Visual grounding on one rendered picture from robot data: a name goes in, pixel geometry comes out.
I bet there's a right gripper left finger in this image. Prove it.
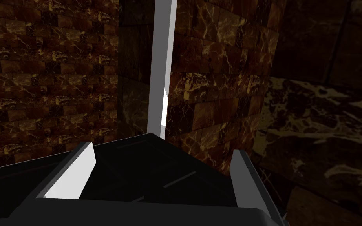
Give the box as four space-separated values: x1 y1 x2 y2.
36 141 97 200

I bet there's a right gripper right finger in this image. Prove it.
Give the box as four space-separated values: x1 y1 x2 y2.
229 149 283 218

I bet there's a grey upright panel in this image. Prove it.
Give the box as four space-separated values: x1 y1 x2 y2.
146 0 178 140

